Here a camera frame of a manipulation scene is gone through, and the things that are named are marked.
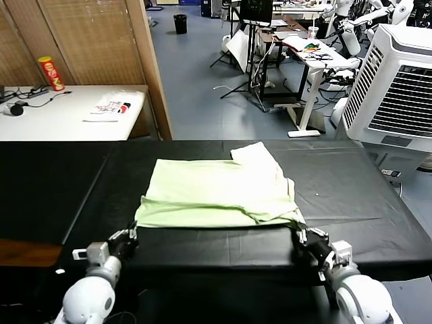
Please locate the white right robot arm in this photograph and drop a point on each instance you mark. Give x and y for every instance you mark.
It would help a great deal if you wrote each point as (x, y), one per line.
(361, 300)

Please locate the wooden folding screen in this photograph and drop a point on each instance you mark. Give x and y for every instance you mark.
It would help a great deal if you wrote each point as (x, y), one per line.
(94, 40)

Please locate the white humanoid robot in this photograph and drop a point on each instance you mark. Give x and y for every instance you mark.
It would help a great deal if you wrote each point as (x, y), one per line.
(351, 42)

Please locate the white jug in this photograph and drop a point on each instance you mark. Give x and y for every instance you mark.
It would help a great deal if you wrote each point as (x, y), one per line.
(226, 44)

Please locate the red chips can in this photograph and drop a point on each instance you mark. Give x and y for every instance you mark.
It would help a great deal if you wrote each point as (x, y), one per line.
(52, 74)

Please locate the white floor power strip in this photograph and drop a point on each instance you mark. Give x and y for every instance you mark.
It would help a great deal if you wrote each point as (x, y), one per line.
(391, 173)

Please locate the black tripod stand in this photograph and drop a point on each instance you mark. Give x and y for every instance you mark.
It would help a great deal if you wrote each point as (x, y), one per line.
(251, 54)

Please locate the folded white printed shirt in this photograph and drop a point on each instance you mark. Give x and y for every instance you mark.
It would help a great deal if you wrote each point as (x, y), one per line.
(113, 106)

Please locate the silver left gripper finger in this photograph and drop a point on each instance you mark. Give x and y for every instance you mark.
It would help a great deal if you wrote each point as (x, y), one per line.
(133, 231)
(121, 233)

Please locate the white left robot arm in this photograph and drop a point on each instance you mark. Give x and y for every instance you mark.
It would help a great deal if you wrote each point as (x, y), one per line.
(87, 297)

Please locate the silver laptop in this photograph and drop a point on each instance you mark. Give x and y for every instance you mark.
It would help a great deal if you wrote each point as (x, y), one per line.
(290, 34)

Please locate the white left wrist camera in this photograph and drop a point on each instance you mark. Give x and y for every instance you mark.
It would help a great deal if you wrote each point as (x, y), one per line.
(92, 253)

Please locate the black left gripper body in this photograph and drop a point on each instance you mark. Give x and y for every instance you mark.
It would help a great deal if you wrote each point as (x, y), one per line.
(123, 248)

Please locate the dark brown desk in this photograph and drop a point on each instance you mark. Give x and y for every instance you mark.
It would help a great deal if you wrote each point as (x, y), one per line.
(266, 50)

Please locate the black power strip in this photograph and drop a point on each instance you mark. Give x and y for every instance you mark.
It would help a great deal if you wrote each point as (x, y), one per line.
(38, 91)

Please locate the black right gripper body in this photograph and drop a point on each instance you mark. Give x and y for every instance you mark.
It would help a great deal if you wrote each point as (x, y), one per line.
(315, 248)

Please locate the white leaning board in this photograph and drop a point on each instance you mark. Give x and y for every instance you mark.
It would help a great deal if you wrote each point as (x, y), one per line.
(238, 49)

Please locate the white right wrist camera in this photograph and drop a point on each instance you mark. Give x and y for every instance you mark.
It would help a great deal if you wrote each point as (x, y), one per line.
(341, 253)

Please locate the white side table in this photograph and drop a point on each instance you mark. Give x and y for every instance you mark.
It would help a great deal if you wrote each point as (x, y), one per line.
(60, 126)

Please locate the black round device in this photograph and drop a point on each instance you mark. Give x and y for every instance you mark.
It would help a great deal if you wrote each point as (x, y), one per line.
(16, 109)

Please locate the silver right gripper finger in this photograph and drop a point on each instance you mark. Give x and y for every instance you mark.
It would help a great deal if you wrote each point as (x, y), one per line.
(301, 235)
(319, 232)

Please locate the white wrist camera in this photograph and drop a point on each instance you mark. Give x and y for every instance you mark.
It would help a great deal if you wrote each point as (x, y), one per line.
(341, 253)
(92, 253)

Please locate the brown wooden table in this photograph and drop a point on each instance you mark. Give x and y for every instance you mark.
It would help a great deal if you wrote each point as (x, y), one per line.
(23, 253)

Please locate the white air cooler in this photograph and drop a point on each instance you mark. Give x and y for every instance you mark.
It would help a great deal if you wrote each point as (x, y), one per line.
(395, 101)

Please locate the black table cover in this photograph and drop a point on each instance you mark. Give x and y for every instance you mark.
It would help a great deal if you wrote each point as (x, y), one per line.
(337, 189)

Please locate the black trash bin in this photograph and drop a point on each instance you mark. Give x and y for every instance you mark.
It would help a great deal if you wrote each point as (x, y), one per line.
(180, 24)

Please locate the plastic cup with straw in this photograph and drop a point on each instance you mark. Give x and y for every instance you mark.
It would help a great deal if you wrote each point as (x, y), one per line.
(312, 32)

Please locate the white robot base shell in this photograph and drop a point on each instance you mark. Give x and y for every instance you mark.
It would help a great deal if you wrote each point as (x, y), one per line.
(339, 113)

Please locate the colourful cloth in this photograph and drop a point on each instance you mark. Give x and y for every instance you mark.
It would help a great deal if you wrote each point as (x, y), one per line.
(311, 46)

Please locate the light green t-shirt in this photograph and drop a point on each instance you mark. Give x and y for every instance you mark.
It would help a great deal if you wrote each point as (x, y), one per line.
(216, 189)

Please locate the white standing desk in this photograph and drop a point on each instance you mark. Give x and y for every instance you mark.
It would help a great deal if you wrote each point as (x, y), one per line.
(305, 101)

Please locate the pale cloth on desk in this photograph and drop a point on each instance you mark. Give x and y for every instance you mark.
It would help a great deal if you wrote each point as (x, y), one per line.
(295, 42)

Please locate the black monitor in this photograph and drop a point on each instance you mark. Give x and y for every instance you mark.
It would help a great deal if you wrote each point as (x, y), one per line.
(256, 10)

